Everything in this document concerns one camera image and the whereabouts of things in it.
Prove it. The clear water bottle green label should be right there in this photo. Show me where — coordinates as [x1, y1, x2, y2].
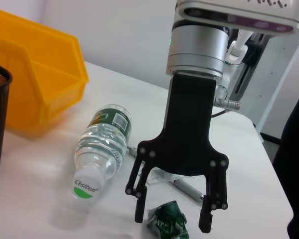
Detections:
[71, 103, 133, 200]

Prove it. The right gripper cable silver plug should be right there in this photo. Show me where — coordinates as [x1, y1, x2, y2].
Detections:
[211, 98, 243, 119]

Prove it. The silver ballpoint pen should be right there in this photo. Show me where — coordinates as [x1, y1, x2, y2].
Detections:
[126, 145, 205, 206]

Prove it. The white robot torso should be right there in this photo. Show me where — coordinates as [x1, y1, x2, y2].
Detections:
[229, 27, 299, 144]

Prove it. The yellow plastic bin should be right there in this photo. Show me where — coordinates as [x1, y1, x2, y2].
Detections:
[0, 6, 90, 139]

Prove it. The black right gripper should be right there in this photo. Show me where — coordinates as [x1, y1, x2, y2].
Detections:
[138, 73, 230, 234]

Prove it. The green plastic wrapper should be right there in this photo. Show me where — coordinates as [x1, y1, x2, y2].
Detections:
[146, 200, 190, 239]

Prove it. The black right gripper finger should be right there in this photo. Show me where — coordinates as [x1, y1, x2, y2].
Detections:
[125, 147, 156, 224]

